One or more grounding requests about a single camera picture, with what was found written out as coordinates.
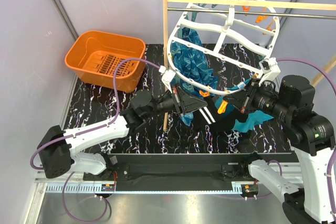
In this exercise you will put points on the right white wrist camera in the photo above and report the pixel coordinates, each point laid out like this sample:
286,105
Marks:
270,69

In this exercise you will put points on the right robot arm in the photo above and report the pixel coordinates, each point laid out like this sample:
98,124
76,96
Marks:
312,138

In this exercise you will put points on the orange clothespin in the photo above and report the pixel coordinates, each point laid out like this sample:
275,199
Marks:
222,107
204,94

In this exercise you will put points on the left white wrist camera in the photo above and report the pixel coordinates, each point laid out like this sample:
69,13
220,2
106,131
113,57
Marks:
167,76

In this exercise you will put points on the wooden clothes rack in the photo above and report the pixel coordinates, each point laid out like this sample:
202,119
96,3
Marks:
259,15

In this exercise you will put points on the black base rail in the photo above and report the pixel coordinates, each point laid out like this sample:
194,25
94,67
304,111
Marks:
177,172

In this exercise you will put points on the blue patterned cloth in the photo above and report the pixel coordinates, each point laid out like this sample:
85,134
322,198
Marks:
192,64

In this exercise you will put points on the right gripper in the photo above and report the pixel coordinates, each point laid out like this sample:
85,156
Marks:
234,98

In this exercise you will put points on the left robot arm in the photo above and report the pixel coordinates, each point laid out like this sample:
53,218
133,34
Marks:
61,151

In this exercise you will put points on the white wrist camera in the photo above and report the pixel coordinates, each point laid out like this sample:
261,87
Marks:
167,76
270,69

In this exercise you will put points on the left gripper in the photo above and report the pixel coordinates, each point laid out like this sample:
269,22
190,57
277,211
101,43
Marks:
182,101

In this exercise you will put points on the orange plastic basket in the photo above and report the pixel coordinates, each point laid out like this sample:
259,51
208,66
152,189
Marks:
95,55

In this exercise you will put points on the teal cloth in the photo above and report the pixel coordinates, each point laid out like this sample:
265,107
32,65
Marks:
246,122

